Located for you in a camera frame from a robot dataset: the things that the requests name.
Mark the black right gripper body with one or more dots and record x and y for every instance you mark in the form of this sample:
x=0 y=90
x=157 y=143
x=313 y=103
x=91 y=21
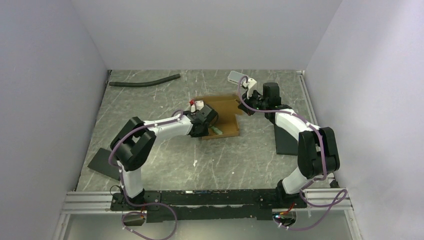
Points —
x=254 y=101

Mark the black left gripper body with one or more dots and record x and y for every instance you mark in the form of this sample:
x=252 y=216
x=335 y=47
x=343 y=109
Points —
x=204 y=133

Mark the green plastic tube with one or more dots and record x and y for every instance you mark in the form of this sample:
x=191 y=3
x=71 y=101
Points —
x=216 y=130

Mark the brown cardboard box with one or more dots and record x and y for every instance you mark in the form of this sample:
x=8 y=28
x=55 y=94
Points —
x=227 y=109

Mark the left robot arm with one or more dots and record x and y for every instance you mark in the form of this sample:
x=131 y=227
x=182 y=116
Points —
x=131 y=147

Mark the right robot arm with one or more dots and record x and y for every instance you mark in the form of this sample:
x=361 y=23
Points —
x=317 y=152

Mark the white plastic container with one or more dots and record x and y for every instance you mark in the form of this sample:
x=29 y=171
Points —
x=234 y=76

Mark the black rectangular pad right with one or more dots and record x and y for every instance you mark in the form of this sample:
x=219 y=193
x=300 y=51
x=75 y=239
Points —
x=285 y=144

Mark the black rectangular pad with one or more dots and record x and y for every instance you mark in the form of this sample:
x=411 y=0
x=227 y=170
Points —
x=100 y=164
x=285 y=144

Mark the black rectangular pad left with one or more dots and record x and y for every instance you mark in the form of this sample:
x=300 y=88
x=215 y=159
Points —
x=100 y=164

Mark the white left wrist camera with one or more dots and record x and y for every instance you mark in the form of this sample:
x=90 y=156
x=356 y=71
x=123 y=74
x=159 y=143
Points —
x=195 y=105

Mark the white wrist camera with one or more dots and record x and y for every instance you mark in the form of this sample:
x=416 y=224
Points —
x=249 y=85
x=195 y=105

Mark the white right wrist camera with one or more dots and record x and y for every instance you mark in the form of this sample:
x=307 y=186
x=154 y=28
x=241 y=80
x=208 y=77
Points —
x=249 y=85

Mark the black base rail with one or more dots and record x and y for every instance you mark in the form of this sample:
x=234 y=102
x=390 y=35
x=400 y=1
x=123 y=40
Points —
x=169 y=205

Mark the aluminium frame rail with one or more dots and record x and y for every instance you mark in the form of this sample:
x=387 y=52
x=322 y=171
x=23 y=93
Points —
x=99 y=202

